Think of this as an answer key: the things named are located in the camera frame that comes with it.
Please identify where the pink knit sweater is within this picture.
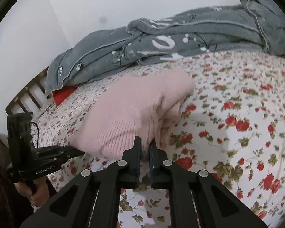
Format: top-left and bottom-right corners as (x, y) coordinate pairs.
(70, 68), (195, 160)

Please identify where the left hand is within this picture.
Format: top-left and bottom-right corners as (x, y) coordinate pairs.
(14, 177), (50, 207)

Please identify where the wooden headboard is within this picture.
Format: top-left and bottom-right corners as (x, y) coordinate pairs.
(5, 67), (52, 115)

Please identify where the red pillow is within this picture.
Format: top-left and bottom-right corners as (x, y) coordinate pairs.
(52, 86), (77, 106)

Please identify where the floral bed sheet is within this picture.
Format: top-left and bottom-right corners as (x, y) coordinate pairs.
(34, 51), (285, 227)

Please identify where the grey floral quilt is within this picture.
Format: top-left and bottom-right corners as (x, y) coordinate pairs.
(45, 0), (285, 94)

